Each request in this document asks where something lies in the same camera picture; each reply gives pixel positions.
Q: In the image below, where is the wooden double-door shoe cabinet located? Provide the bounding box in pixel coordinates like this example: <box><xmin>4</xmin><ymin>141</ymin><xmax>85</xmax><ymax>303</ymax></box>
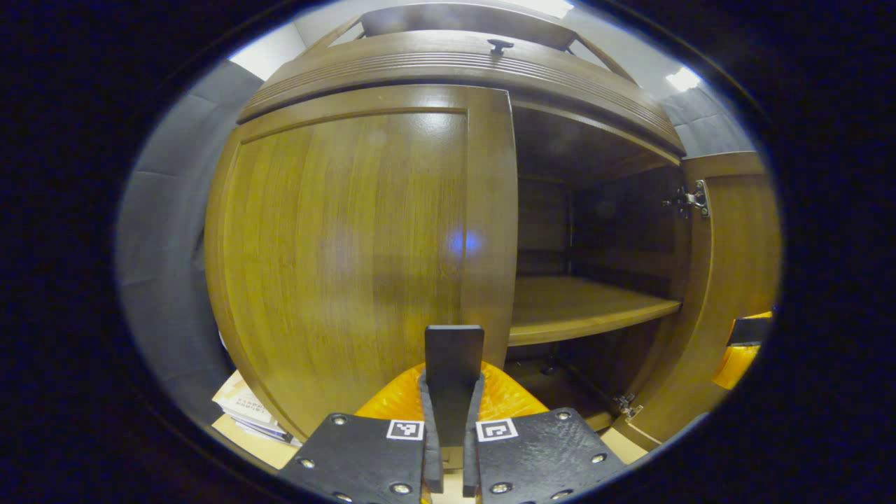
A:
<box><xmin>237</xmin><ymin>0</ymin><xmax>701</xmax><ymax>435</ymax></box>

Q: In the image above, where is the wooden cabinet door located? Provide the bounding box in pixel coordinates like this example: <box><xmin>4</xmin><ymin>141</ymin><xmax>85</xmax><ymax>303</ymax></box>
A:
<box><xmin>612</xmin><ymin>150</ymin><xmax>783</xmax><ymax>452</ymax></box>
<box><xmin>203</xmin><ymin>84</ymin><xmax>519</xmax><ymax>449</ymax></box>

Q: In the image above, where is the stack of white books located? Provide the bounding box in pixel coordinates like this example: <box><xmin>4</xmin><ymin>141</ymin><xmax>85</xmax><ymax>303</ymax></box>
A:
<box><xmin>212</xmin><ymin>370</ymin><xmax>303</xmax><ymax>447</ymax></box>

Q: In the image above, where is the large ceiling light panel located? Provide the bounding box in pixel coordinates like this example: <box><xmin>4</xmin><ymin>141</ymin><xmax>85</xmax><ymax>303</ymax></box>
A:
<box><xmin>521</xmin><ymin>0</ymin><xmax>575</xmax><ymax>18</ymax></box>

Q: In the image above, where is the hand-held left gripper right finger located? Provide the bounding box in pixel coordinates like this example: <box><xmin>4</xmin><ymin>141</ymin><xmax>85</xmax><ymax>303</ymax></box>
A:
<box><xmin>462</xmin><ymin>362</ymin><xmax>626</xmax><ymax>504</ymax></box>

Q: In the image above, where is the wooden drawer with black knob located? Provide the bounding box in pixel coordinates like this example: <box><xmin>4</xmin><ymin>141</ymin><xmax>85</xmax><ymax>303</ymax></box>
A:
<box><xmin>238</xmin><ymin>29</ymin><xmax>687</xmax><ymax>156</ymax></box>

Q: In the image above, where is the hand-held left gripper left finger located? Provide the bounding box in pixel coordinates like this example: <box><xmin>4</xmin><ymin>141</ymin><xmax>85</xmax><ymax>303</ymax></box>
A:
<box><xmin>278</xmin><ymin>362</ymin><xmax>445</xmax><ymax>504</ymax></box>

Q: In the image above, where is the small ceiling light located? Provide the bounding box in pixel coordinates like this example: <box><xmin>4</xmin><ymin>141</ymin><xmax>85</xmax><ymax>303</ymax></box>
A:
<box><xmin>665</xmin><ymin>67</ymin><xmax>702</xmax><ymax>92</ymax></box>

